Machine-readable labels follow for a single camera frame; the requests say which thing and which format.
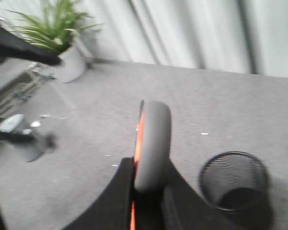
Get grey pleated curtain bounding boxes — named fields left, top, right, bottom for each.
left=0, top=0, right=288, bottom=78

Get grey orange handled scissors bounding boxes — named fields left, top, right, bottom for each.
left=130, top=100, right=172, bottom=230

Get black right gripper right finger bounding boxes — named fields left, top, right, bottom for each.
left=161, top=162, right=274, bottom=230

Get green potted plant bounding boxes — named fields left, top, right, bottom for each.
left=8, top=0, right=102, bottom=55

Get white plant pot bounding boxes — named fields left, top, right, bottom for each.
left=53, top=45, right=87, bottom=83

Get black wire mesh cup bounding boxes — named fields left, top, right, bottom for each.
left=199, top=151, right=269, bottom=212

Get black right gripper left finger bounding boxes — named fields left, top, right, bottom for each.
left=64, top=158, right=134, bottom=230

